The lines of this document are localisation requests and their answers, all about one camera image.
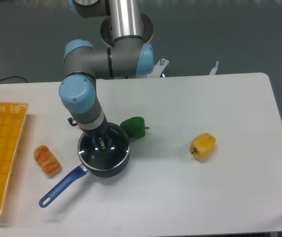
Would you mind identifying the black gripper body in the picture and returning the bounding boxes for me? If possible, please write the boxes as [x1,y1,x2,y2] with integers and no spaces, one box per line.
[77,119,108,141]

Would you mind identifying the glass lid blue knob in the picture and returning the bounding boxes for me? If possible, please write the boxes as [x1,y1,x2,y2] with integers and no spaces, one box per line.
[78,122,130,172]

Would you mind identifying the dark blue saucepan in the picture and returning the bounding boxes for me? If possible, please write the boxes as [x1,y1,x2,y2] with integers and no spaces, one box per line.
[38,121,131,208]

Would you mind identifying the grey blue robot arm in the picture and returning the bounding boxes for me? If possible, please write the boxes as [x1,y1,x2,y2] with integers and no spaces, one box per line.
[59,0,154,149]

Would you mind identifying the green bell pepper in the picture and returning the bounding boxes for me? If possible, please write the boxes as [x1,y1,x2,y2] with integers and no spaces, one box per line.
[120,117,148,139]

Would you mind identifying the toy croissant bread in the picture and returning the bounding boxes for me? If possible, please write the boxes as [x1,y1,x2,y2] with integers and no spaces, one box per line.
[34,145,61,177]

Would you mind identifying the yellow bell pepper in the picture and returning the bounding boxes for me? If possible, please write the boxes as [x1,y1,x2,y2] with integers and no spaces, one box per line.
[189,133,216,161]

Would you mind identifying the black floor cable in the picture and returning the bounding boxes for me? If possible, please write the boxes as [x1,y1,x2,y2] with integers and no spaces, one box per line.
[0,76,28,83]

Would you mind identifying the white bracket right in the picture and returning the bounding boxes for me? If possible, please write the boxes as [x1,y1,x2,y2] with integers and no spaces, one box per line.
[209,61,219,76]

